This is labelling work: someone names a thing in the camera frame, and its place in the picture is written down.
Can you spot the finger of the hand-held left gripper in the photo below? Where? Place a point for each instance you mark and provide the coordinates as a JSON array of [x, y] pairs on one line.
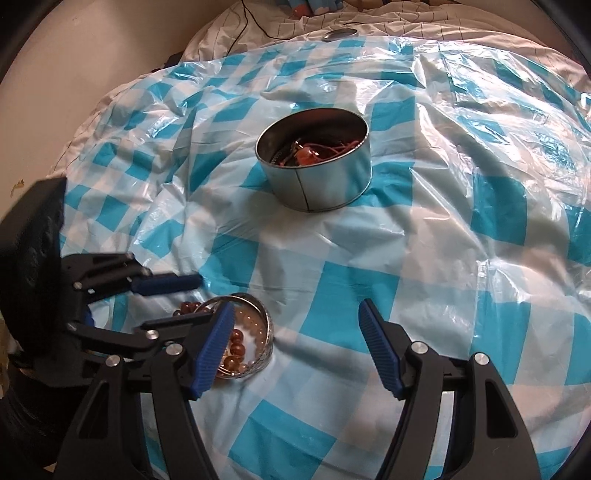
[[115, 339], [166, 282]]

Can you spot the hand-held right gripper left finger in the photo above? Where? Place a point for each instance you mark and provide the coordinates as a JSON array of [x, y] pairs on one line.
[[214, 350]]

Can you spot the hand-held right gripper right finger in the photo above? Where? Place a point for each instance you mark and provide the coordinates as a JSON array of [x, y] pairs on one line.
[[381, 350]]

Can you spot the set of thin metal bangles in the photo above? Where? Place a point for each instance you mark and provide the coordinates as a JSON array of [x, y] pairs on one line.
[[268, 341]]

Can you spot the round metal tin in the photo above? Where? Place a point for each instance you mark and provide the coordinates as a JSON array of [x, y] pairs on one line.
[[318, 189]]

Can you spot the blue checked plastic sheet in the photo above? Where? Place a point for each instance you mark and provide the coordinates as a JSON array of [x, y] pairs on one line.
[[369, 258]]

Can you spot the dark bundle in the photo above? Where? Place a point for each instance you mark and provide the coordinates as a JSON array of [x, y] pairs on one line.
[[166, 61]]

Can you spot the round metal tin lid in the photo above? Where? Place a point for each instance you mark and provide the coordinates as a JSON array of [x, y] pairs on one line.
[[340, 34]]

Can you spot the blue printed curtain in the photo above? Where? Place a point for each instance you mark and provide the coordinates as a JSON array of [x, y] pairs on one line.
[[314, 5]]

